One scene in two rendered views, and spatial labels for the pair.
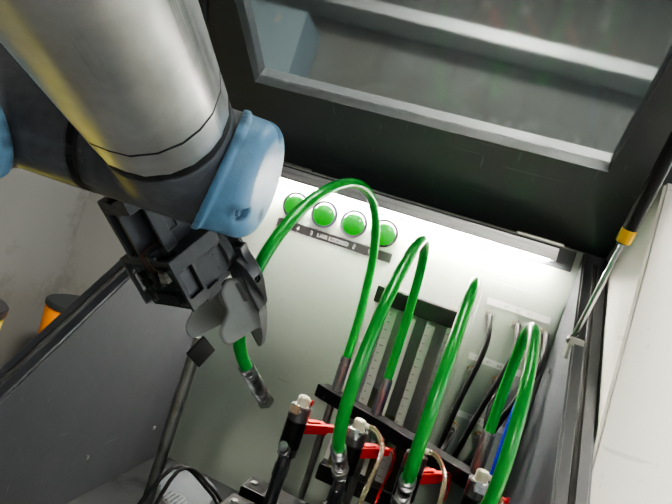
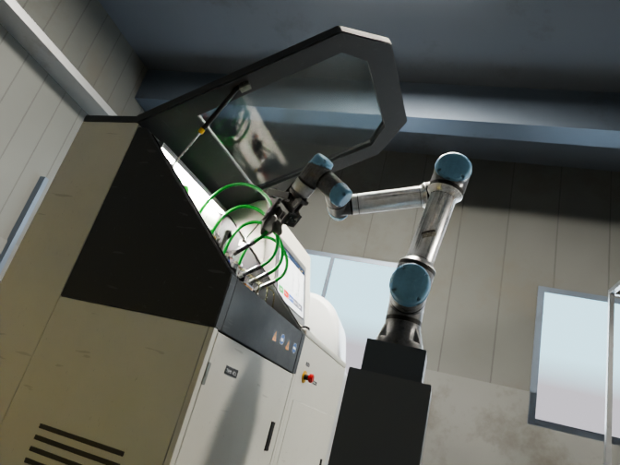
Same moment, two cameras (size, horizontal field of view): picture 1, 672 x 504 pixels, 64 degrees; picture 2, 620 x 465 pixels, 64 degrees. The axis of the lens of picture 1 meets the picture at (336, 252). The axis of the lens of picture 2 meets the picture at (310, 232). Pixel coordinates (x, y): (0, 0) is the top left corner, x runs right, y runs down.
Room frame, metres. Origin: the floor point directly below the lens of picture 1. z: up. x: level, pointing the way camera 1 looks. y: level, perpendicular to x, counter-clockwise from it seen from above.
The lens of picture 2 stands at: (0.16, 1.72, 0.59)
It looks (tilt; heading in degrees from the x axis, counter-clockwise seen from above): 22 degrees up; 278
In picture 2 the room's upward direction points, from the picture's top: 15 degrees clockwise
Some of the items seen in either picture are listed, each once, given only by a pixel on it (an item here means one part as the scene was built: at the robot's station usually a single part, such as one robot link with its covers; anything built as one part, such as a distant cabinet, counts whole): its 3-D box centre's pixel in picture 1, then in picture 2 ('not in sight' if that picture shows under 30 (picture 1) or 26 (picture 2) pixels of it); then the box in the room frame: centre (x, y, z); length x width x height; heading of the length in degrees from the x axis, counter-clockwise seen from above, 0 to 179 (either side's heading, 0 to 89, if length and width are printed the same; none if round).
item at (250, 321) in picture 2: not in sight; (263, 330); (0.48, 0.04, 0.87); 0.62 x 0.04 x 0.16; 75
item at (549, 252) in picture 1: (402, 209); (195, 182); (0.96, -0.09, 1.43); 0.54 x 0.03 x 0.02; 75
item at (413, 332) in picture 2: not in sight; (400, 334); (0.03, 0.13, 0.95); 0.15 x 0.15 x 0.10
